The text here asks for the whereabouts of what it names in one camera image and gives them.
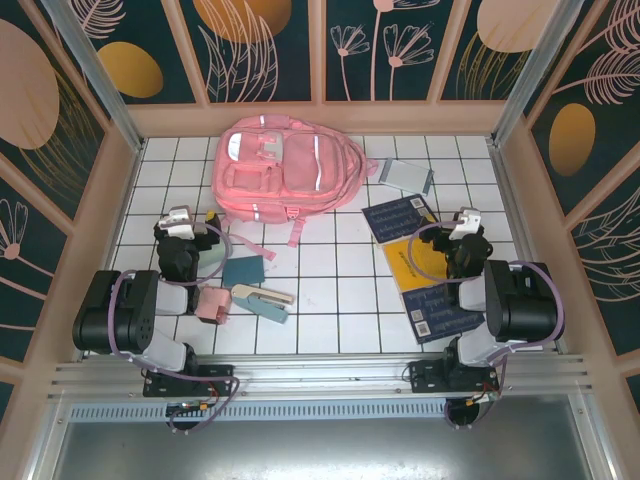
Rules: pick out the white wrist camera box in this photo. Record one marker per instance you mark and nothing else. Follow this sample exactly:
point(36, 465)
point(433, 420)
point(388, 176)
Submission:
point(467, 220)
point(177, 222)

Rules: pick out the small pink box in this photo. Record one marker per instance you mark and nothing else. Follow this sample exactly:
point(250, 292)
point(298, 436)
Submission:
point(212, 302)

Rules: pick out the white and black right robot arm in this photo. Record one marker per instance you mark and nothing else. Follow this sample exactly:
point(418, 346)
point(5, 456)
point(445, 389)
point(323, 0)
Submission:
point(520, 305)

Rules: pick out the aluminium corner post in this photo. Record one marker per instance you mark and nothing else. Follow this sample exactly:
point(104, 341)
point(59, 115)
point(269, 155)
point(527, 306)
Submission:
point(98, 80)
point(532, 75)

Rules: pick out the beige and teal stapler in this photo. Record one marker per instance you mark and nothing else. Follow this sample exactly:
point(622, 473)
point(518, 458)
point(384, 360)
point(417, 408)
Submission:
point(260, 300)

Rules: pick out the aluminium rail frame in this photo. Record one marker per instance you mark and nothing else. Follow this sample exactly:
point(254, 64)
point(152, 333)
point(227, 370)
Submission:
point(320, 372)

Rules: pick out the pink backpack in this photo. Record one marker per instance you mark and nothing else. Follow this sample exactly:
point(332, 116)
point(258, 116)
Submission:
point(280, 165)

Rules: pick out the aluminium side rail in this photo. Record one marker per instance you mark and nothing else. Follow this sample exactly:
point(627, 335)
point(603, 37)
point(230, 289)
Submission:
point(504, 175)

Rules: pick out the small teal notebook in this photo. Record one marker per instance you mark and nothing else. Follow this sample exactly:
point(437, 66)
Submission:
point(244, 271)

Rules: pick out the grid notepad with teal cover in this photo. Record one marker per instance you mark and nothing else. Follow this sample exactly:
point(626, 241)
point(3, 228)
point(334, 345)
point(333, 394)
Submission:
point(405, 175)

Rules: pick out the yellow book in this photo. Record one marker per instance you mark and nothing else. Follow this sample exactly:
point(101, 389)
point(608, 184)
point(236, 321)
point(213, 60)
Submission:
point(410, 265)

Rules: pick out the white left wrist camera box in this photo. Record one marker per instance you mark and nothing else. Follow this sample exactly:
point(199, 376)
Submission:
point(177, 222)

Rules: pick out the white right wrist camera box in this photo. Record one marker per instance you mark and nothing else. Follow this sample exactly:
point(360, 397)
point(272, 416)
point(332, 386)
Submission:
point(467, 220)

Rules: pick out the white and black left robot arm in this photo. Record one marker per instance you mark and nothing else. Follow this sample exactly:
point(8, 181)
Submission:
point(165, 356)

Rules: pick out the grey metal sheet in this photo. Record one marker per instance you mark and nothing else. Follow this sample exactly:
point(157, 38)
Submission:
point(320, 450)

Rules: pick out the light green eraser block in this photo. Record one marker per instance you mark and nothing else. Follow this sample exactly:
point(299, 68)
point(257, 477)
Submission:
point(212, 255)

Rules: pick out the dark blue book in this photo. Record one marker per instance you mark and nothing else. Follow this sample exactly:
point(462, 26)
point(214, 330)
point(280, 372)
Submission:
point(435, 312)
point(395, 220)

